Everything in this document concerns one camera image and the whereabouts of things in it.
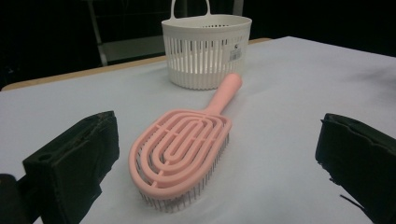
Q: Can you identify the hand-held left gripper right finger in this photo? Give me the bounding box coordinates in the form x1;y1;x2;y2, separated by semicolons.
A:
315;113;396;224

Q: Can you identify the light blue table mat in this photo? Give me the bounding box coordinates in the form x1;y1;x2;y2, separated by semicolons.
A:
0;35;396;224

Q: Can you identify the pink vented hairbrush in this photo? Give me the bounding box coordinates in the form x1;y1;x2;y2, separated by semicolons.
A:
128;73;243;214

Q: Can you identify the white slotted plastic basket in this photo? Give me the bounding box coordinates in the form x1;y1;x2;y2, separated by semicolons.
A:
161;0;252;91

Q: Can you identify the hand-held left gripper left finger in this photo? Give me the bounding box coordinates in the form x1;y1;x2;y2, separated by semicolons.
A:
21;110;120;224

